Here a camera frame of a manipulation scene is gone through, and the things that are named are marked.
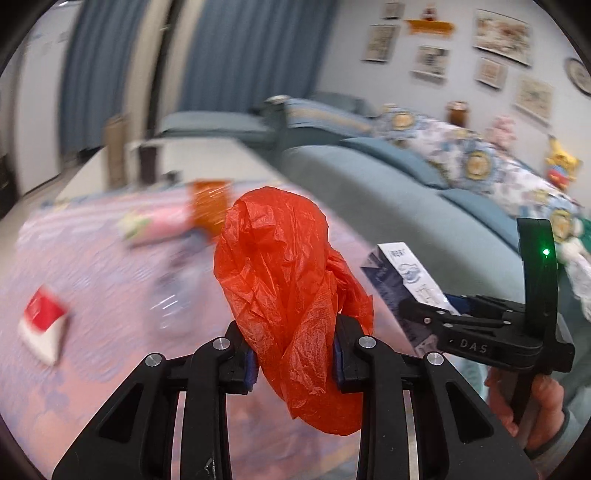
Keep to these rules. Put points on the red plastic bag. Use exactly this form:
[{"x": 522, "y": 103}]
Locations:
[{"x": 277, "y": 277}]

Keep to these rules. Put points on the round wall clock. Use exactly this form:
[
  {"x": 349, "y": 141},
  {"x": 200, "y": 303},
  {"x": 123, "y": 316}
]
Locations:
[{"x": 579, "y": 76}]

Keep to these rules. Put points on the blue curtain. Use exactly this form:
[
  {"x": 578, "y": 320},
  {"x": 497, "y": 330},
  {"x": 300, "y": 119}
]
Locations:
[
  {"x": 258, "y": 50},
  {"x": 111, "y": 69}
]

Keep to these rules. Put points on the orange wall shelf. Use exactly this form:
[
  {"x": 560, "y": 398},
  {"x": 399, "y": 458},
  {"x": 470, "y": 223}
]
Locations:
[{"x": 431, "y": 26}]

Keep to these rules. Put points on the red and white packet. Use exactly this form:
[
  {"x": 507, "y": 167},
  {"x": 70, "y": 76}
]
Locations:
[{"x": 44, "y": 323}]

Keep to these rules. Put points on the floral sofa back cushion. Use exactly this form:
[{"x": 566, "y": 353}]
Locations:
[{"x": 485, "y": 166}]

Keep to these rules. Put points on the white framed collage picture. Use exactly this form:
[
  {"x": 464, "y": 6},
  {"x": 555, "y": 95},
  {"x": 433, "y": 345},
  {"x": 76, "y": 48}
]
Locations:
[{"x": 430, "y": 63}]

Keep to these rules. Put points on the clear bottle with blue cap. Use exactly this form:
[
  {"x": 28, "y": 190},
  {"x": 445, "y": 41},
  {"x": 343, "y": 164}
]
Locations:
[{"x": 180, "y": 277}]

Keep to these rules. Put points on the person's right hand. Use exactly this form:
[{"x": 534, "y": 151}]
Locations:
[{"x": 547, "y": 406}]

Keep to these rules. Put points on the orange snack packet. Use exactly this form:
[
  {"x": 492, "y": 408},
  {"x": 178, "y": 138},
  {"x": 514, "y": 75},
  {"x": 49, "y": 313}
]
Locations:
[{"x": 210, "y": 203}]

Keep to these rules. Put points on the navy and white small carton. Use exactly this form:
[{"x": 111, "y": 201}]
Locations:
[{"x": 406, "y": 272}]

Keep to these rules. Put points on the butterfly framed picture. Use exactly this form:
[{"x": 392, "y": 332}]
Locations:
[{"x": 533, "y": 99}]

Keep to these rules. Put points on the white standing air conditioner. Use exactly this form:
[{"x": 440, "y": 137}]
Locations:
[{"x": 46, "y": 115}]

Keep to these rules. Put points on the brown metal thermos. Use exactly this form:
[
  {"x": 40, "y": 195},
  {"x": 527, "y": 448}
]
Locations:
[{"x": 118, "y": 152}]

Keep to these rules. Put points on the cream bear plush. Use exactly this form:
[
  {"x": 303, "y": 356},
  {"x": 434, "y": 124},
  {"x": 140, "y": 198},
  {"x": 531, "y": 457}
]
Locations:
[{"x": 575, "y": 249}]

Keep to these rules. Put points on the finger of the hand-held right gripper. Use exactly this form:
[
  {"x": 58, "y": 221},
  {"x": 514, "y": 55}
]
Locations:
[
  {"x": 464, "y": 304},
  {"x": 425, "y": 316}
]

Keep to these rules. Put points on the woven sofa armrest cover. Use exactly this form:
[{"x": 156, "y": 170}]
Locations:
[{"x": 323, "y": 115}]

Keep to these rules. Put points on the brown monkey plush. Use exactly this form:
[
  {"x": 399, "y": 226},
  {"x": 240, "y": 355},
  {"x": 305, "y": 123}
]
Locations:
[{"x": 457, "y": 113}]

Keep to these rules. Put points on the teal quilted sofa cover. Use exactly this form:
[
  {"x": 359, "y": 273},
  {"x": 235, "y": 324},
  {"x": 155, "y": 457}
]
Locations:
[{"x": 392, "y": 207}]

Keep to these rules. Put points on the pink patterned blanket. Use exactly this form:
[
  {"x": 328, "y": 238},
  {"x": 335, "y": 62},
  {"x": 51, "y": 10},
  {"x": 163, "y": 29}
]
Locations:
[{"x": 115, "y": 323}]

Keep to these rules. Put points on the dark brown cup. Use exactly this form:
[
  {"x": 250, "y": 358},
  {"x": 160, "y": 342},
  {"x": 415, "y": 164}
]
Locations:
[{"x": 148, "y": 164}]

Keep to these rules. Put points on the small black framed picture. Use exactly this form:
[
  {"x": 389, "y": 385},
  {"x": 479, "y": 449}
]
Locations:
[{"x": 392, "y": 10}]

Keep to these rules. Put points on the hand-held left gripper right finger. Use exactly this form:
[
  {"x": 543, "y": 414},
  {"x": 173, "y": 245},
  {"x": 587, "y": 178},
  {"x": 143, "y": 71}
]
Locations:
[{"x": 338, "y": 364}]

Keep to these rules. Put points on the yellow mouse plush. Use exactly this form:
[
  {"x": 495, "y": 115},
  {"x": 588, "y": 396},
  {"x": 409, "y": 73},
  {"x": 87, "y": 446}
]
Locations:
[{"x": 562, "y": 164}]

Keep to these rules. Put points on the pink pig plush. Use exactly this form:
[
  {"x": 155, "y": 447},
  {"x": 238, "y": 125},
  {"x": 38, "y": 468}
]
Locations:
[{"x": 499, "y": 131}]

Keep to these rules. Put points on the wide white framed picture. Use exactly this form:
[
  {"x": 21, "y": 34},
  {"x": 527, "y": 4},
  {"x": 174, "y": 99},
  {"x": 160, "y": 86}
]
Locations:
[{"x": 502, "y": 37}]

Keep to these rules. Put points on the white lace cloth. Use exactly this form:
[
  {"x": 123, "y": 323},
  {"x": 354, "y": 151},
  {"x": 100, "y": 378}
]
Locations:
[{"x": 581, "y": 295}]

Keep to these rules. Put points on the small figurine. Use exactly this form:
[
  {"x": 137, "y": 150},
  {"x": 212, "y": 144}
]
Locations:
[{"x": 430, "y": 12}]

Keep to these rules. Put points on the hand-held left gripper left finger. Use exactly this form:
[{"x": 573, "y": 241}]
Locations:
[{"x": 249, "y": 369}]

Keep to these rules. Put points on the tall black framed picture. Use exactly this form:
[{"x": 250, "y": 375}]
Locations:
[{"x": 380, "y": 42}]

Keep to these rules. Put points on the pink snack packet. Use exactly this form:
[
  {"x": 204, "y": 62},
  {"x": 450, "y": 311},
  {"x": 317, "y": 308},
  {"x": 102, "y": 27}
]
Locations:
[{"x": 161, "y": 224}]

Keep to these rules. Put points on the person's right forearm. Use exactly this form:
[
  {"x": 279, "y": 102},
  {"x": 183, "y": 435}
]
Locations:
[{"x": 554, "y": 461}]

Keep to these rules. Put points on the cream curtain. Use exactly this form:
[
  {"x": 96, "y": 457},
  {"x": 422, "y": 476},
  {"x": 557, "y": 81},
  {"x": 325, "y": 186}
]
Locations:
[{"x": 143, "y": 69}]

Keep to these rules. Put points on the teal sofa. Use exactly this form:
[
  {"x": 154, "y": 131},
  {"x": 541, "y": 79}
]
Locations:
[{"x": 217, "y": 124}]

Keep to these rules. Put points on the crown framed picture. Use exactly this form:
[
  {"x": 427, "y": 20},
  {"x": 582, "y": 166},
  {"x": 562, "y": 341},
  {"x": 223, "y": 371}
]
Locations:
[{"x": 491, "y": 72}]

